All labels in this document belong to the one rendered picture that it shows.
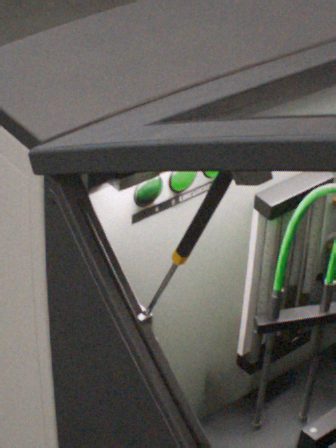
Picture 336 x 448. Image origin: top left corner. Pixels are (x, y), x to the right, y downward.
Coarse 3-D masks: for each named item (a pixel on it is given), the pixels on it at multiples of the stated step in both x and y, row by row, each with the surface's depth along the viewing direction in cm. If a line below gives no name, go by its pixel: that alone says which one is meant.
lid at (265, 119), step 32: (288, 64) 173; (320, 64) 165; (192, 96) 165; (224, 96) 156; (256, 96) 157; (288, 96) 154; (320, 96) 147; (96, 128) 160; (128, 128) 151; (160, 128) 143; (192, 128) 137; (224, 128) 131; (256, 128) 125; (288, 128) 120; (320, 128) 116; (32, 160) 161; (64, 160) 154; (96, 160) 147; (128, 160) 141; (160, 160) 136; (192, 160) 131; (224, 160) 126; (256, 160) 122; (288, 160) 118; (320, 160) 114
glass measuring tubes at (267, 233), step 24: (264, 192) 190; (288, 192) 190; (264, 216) 190; (288, 216) 193; (312, 216) 199; (264, 240) 194; (312, 240) 201; (264, 264) 196; (288, 264) 203; (312, 264) 204; (264, 288) 199; (288, 288) 205; (264, 312) 202; (240, 336) 207; (264, 336) 210; (288, 336) 211; (240, 360) 209
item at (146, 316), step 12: (216, 180) 135; (228, 180) 134; (216, 192) 136; (204, 204) 139; (216, 204) 138; (204, 216) 140; (192, 228) 143; (204, 228) 143; (180, 240) 147; (192, 240) 145; (180, 252) 147; (180, 264) 149; (168, 276) 153; (156, 300) 159; (144, 312) 162; (144, 324) 163
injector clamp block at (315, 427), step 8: (328, 416) 194; (312, 424) 192; (320, 424) 192; (328, 424) 192; (304, 432) 191; (312, 432) 190; (320, 432) 191; (328, 432) 191; (304, 440) 192; (312, 440) 190; (320, 440) 190; (328, 440) 192
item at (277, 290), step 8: (328, 184) 173; (312, 192) 176; (320, 192) 174; (328, 192) 172; (304, 200) 178; (312, 200) 176; (304, 208) 179; (296, 216) 181; (296, 224) 182; (288, 232) 184; (288, 240) 185; (288, 248) 186; (280, 256) 188; (280, 264) 188; (280, 272) 189; (280, 280) 190; (272, 288) 192; (280, 288) 191
